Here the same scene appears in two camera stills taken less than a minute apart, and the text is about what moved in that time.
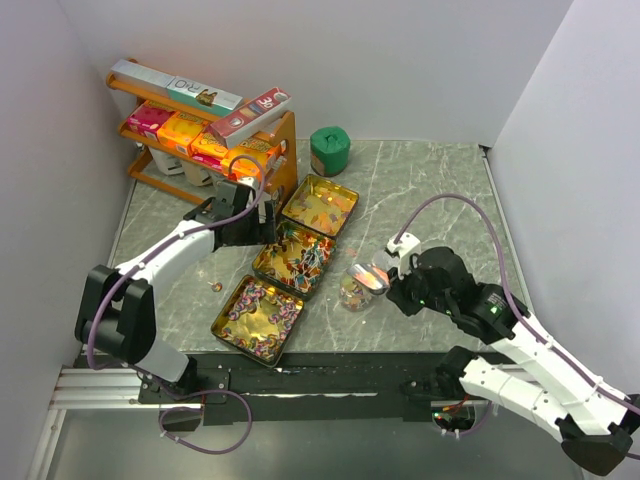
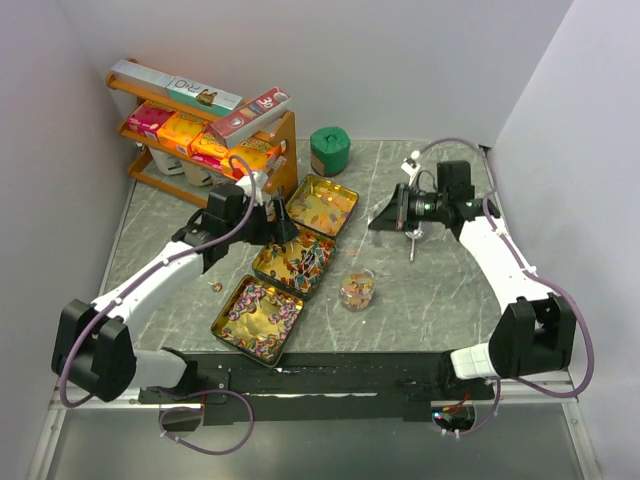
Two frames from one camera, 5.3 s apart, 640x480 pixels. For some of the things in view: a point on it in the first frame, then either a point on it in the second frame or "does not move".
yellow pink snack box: (208, 150) does not move
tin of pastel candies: (321, 204) does not move
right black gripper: (398, 294) to (396, 216)
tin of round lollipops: (297, 260) does not move
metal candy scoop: (372, 277) to (416, 234)
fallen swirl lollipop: (216, 286) does not move
